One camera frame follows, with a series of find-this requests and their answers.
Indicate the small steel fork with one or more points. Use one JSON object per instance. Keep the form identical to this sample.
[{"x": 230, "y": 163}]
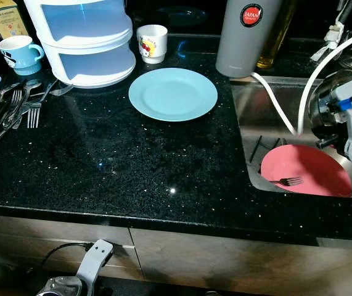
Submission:
[{"x": 293, "y": 181}]

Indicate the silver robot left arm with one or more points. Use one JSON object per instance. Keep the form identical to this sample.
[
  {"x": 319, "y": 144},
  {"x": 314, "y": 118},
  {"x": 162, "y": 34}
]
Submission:
[{"x": 65, "y": 288}]

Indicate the pink plate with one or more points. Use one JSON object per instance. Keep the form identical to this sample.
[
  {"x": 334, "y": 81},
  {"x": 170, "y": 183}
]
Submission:
[{"x": 317, "y": 169}]

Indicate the stainless steel sink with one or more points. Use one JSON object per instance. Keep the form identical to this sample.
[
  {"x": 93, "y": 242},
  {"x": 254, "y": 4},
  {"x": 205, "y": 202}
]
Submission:
[{"x": 256, "y": 111}]

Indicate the yellow oil bottle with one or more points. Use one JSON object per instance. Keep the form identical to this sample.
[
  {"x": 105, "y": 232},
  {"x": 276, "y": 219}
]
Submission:
[{"x": 283, "y": 43}]

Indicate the chrome faucet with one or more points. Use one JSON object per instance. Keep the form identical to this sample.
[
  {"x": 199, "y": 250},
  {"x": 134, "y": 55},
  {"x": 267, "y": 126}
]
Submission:
[{"x": 336, "y": 34}]

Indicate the grey thermos red label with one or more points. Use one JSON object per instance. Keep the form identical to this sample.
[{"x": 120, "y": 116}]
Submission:
[{"x": 243, "y": 49}]

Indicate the beige cabinet door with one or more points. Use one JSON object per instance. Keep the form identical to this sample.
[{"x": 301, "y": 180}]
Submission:
[{"x": 249, "y": 259}]

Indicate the light blue plate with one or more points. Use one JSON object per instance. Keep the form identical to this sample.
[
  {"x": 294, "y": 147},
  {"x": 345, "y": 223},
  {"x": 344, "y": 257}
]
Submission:
[{"x": 172, "y": 95}]

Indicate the white printed cup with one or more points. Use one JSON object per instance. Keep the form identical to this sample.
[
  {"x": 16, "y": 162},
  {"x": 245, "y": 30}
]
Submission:
[{"x": 153, "y": 43}]

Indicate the white stacked food container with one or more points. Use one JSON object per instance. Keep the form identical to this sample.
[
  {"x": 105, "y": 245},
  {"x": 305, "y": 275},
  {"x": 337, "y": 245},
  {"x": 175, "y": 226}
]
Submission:
[{"x": 83, "y": 37}]

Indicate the beige cabinet drawer front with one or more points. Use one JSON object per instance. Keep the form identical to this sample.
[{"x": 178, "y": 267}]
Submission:
[{"x": 52, "y": 240}]

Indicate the blue ceramic mug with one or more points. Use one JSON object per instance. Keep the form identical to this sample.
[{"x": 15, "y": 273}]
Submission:
[{"x": 16, "y": 55}]

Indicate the yellow printed carton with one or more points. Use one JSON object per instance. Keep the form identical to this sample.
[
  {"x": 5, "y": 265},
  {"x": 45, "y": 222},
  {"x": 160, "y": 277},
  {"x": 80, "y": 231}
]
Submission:
[{"x": 6, "y": 18}]

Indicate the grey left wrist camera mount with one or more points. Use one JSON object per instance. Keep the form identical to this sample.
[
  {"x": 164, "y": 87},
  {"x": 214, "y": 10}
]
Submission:
[{"x": 95, "y": 259}]

